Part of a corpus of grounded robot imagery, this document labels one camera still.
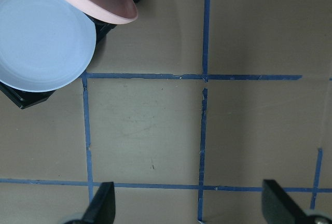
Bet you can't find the black dish rack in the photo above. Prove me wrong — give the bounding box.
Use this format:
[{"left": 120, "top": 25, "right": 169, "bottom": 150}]
[{"left": 0, "top": 0, "right": 145, "bottom": 110}]

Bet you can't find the blue plate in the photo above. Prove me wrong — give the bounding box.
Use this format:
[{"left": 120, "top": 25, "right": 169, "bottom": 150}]
[{"left": 0, "top": 0, "right": 97, "bottom": 93}]

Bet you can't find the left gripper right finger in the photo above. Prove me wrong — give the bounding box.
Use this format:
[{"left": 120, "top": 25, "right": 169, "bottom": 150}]
[{"left": 261, "top": 179, "right": 311, "bottom": 224}]

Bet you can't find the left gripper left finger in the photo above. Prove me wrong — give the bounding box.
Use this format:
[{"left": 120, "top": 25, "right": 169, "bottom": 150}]
[{"left": 81, "top": 182, "right": 115, "bottom": 224}]

